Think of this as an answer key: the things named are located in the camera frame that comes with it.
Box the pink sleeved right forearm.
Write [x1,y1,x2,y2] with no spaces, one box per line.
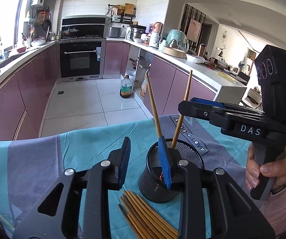
[260,174,286,238]

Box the black built-in oven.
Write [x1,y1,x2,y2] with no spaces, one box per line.
[59,15,107,83]

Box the teal covered appliance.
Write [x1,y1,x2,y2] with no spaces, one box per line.
[166,29,189,52]

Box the round bamboo steamer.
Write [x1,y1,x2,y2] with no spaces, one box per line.
[162,46,187,59]

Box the pink thermos jug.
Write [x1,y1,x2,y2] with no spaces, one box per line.
[152,22,163,34]

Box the right hand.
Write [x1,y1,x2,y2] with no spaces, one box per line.
[246,144,286,191]

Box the teal and grey tablecloth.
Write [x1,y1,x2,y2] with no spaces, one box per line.
[0,117,249,236]

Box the black wall shelf rack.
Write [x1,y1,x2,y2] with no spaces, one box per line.
[106,3,136,25]

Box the oil bottle on floor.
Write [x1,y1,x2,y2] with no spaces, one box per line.
[120,75,133,99]

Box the black camera box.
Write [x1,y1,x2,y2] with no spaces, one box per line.
[254,45,286,126]

